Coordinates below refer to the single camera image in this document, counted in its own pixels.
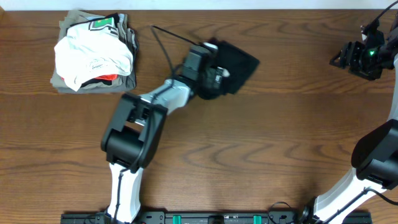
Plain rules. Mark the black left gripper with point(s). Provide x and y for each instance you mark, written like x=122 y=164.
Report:
x=211 y=82

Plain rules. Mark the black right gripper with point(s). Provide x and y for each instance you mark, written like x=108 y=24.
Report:
x=350 y=52

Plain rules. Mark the black t-shirt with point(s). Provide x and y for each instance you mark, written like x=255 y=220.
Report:
x=240 y=65

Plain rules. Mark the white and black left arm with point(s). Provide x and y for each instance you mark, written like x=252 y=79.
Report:
x=133 y=133

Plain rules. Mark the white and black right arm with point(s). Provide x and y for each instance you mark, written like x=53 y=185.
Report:
x=374 y=158

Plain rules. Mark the red and black folded garment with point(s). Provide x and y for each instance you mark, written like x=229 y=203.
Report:
x=105 y=78

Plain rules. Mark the white folded shirt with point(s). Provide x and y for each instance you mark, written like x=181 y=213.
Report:
x=92 y=49

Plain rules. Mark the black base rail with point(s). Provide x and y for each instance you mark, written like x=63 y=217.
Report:
x=186 y=218

